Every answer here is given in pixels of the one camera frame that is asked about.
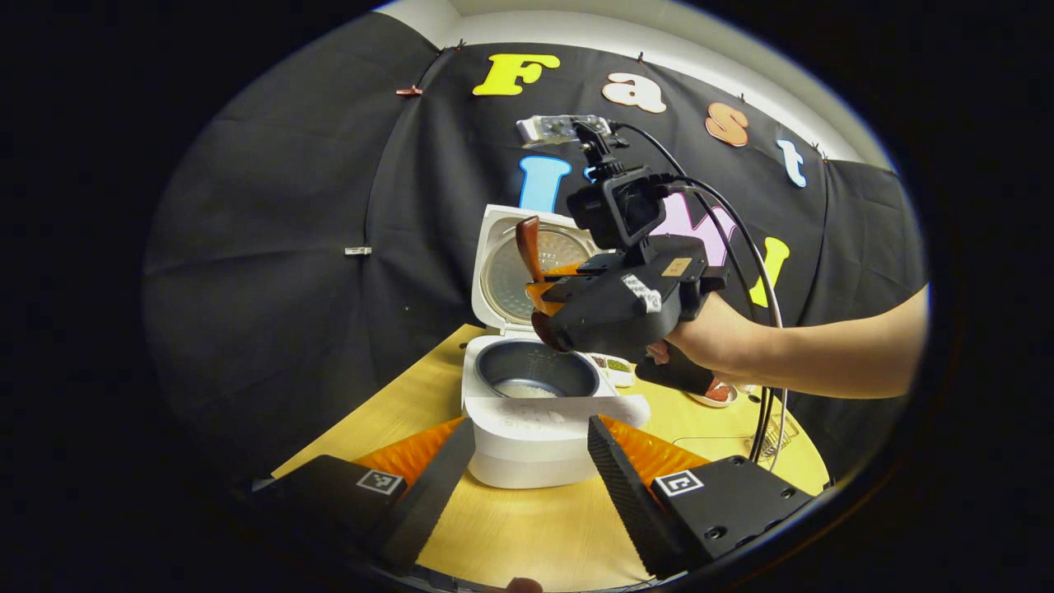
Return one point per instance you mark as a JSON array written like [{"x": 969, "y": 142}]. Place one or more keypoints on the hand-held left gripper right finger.
[{"x": 634, "y": 502}]

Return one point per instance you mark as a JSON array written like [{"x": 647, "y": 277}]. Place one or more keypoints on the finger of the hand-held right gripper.
[
  {"x": 576, "y": 290},
  {"x": 597, "y": 265}
]

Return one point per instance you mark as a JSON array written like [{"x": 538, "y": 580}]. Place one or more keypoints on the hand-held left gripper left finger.
[{"x": 428, "y": 494}]

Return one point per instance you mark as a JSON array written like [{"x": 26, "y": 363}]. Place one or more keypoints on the brown wooden spoon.
[{"x": 527, "y": 243}]

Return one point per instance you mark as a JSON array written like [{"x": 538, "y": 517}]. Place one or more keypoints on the white rice cooker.
[{"x": 527, "y": 453}]

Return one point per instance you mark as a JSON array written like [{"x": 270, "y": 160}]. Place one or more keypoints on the white divided bean dish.
[{"x": 617, "y": 371}]

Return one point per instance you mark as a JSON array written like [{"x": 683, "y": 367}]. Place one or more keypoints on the white oval plate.
[{"x": 700, "y": 399}]

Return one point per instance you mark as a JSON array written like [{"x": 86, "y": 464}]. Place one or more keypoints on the red meat piece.
[{"x": 719, "y": 393}]

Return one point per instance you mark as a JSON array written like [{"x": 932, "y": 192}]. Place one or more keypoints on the silver cloth clip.
[{"x": 358, "y": 250}]

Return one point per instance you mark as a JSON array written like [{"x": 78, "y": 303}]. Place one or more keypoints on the pink cloth clip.
[{"x": 408, "y": 91}]

